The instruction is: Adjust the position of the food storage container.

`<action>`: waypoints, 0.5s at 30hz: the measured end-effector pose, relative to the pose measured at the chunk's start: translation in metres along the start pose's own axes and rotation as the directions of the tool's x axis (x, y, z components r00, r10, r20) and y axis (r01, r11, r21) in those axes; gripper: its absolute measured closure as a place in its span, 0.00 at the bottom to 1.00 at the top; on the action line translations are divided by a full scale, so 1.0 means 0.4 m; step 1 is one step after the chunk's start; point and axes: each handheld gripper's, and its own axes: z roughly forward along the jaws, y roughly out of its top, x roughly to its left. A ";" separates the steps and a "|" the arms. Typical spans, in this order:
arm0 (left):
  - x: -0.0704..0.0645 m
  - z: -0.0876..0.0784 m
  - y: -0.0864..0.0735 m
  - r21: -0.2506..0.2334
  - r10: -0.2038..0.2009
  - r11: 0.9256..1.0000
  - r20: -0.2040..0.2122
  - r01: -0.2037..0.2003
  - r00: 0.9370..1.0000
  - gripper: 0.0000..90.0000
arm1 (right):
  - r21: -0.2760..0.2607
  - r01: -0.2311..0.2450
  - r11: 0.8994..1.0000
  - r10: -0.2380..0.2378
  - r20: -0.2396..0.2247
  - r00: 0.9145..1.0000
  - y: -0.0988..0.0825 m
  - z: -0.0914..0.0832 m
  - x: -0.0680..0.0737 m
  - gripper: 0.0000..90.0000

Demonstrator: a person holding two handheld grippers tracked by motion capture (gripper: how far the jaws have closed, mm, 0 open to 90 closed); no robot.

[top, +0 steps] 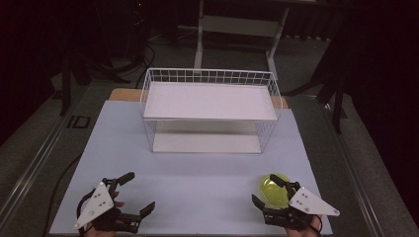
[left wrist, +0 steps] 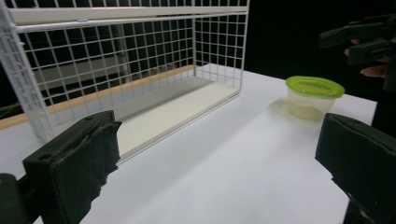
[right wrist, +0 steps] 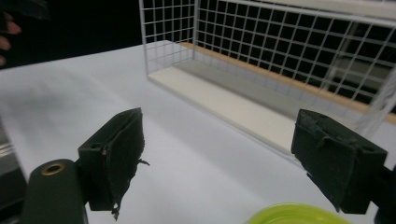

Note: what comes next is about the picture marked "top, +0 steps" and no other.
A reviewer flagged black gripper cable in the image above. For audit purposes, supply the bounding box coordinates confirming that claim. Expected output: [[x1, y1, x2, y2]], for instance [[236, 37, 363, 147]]
[[76, 190, 97, 219]]

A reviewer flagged metal floor rail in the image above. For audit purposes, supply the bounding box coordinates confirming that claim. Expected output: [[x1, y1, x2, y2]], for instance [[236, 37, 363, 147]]
[[0, 107, 85, 228], [322, 103, 387, 237]]

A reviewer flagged person's left hand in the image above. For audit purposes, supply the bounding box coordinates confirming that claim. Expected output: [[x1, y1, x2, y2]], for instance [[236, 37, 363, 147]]
[[82, 192, 126, 237]]

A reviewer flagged pale blue table mat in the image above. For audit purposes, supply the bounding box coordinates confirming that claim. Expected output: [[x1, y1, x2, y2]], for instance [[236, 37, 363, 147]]
[[48, 100, 334, 237]]

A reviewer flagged white wire shelf rack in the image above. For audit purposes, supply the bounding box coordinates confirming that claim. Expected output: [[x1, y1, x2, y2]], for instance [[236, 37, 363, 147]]
[[139, 67, 285, 155]]

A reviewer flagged bundle of black cables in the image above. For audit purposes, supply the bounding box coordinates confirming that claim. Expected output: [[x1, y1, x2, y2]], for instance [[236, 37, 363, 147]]
[[92, 40, 156, 89]]

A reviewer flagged black metal stand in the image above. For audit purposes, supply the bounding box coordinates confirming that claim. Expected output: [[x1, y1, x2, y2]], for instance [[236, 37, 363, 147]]
[[282, 63, 350, 135], [58, 53, 93, 117]]

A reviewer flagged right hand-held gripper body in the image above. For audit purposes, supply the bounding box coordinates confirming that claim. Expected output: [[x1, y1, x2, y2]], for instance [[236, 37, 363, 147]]
[[261, 181, 341, 231]]

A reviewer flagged black floor cable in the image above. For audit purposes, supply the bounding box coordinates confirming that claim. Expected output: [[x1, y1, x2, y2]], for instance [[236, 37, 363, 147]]
[[42, 151, 84, 237]]

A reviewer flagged white metal desk frame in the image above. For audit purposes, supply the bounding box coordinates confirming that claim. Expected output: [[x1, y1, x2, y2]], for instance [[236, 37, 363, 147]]
[[193, 0, 292, 81]]

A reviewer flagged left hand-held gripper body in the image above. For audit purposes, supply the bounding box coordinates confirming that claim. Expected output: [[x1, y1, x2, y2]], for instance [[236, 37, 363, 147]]
[[73, 177, 142, 235]]

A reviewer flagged person's right hand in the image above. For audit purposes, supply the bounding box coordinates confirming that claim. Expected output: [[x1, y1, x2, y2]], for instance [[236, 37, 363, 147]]
[[285, 214, 324, 237]]

